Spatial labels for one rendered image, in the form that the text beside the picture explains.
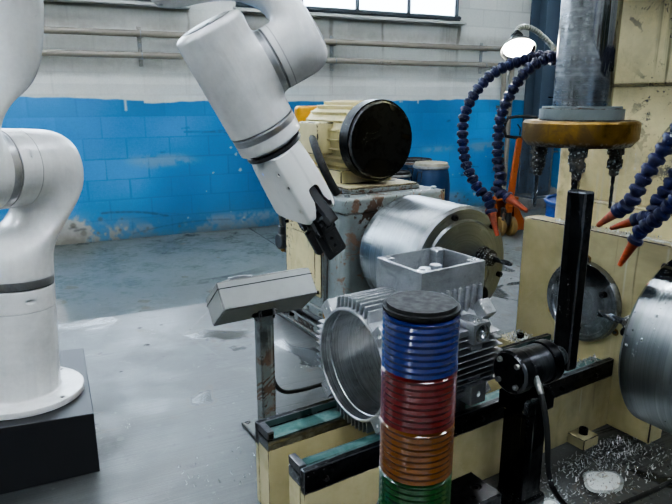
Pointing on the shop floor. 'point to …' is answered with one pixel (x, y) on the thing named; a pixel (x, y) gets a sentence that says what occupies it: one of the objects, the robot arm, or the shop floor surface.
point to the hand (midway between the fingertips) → (325, 240)
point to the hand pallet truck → (508, 222)
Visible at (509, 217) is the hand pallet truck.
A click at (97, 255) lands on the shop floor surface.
